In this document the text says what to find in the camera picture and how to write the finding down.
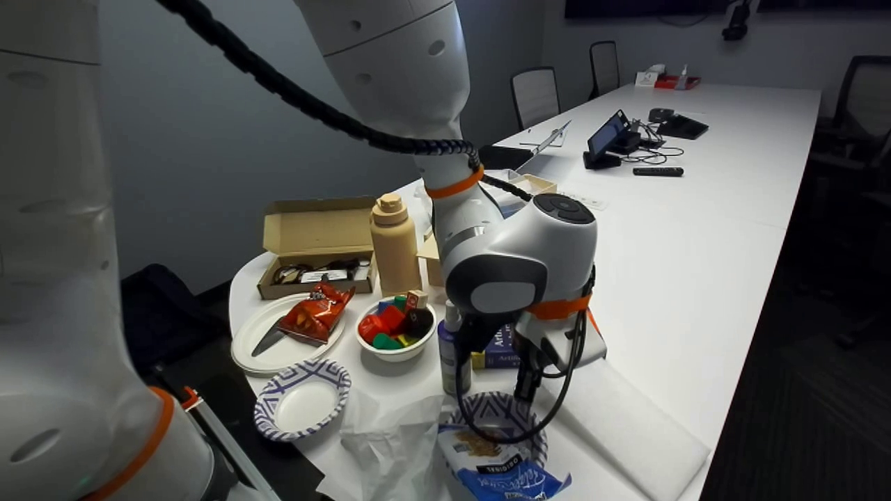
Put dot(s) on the red toy block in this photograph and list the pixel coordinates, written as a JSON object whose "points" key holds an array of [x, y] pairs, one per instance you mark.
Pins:
{"points": [[379, 328]]}

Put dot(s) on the black wall mounted camera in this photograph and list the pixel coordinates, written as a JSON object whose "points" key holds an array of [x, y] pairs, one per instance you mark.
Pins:
{"points": [[739, 17]]}

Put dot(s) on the blue patterned paper plate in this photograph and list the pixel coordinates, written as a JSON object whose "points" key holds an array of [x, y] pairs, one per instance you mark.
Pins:
{"points": [[301, 404], [497, 414]]}

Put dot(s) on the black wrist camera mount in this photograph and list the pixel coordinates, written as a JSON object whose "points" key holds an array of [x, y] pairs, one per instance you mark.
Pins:
{"points": [[466, 338]]}

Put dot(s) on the blue book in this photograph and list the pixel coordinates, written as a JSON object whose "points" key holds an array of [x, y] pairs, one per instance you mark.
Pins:
{"points": [[501, 350]]}

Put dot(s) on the white bowl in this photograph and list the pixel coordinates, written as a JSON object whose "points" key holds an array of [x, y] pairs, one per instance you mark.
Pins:
{"points": [[397, 351]]}

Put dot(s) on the tan plastic bottle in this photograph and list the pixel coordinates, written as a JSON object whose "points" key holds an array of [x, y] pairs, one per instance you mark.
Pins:
{"points": [[397, 251]]}

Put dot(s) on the phone on black stand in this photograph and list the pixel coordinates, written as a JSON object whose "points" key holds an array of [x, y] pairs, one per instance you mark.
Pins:
{"points": [[611, 136]]}

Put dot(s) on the black pouch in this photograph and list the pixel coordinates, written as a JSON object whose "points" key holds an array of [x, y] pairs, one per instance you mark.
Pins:
{"points": [[682, 126]]}

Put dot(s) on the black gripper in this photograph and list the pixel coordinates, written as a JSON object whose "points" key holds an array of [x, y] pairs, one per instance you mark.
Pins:
{"points": [[529, 350]]}

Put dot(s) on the black office chair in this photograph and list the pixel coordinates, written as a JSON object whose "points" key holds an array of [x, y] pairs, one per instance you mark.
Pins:
{"points": [[863, 101]]}

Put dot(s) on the red and white boxes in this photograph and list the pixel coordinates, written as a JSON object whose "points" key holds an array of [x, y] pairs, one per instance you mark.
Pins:
{"points": [[668, 79]]}

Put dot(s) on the red snack bag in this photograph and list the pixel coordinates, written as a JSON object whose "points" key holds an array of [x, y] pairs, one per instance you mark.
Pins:
{"points": [[316, 315]]}

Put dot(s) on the white slanted bar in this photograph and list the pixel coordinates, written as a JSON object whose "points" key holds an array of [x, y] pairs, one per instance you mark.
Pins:
{"points": [[231, 448]]}

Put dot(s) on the black remote stick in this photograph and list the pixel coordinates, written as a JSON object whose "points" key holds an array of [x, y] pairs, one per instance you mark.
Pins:
{"points": [[657, 171]]}

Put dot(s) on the white foam block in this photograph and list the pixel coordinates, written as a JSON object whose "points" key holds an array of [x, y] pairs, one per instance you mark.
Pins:
{"points": [[631, 428]]}

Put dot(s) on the black bag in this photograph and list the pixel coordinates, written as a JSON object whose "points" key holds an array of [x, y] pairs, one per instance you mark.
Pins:
{"points": [[156, 315]]}

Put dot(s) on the open cardboard box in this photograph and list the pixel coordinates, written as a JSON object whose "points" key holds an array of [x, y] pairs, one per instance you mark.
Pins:
{"points": [[316, 233]]}

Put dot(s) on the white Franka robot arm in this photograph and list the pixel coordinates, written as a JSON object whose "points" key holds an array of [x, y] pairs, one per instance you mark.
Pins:
{"points": [[391, 45]]}

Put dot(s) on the green toy block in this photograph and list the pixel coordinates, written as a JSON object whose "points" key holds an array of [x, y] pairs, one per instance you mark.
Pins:
{"points": [[386, 343]]}

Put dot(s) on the flat black tablet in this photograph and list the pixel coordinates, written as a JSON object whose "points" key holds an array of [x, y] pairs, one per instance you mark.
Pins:
{"points": [[511, 157]]}

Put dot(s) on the blue cookie snack bag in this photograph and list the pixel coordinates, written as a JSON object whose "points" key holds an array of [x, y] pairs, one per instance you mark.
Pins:
{"points": [[504, 478]]}

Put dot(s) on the crumpled clear plastic bag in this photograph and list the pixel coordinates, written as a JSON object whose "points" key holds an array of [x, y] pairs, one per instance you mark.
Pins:
{"points": [[386, 454]]}

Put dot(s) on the grey mesh office chair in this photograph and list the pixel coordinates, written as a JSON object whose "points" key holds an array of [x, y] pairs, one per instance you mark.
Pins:
{"points": [[535, 95], [606, 68]]}

